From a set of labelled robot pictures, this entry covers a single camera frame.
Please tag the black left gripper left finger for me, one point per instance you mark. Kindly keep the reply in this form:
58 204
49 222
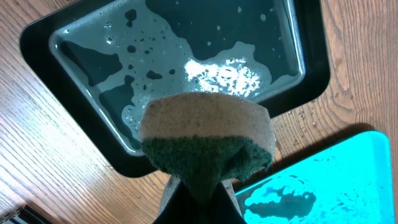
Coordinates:
182 208

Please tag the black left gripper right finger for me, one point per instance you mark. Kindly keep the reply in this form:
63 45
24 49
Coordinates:
220 209

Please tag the green scrubbing sponge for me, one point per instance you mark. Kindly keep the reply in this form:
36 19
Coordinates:
206 139

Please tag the blue plastic tray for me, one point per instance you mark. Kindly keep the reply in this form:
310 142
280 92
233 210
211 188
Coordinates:
350 182

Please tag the black water basin tray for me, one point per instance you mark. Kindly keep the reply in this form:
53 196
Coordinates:
105 60

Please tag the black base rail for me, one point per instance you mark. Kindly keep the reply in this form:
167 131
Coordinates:
27 215

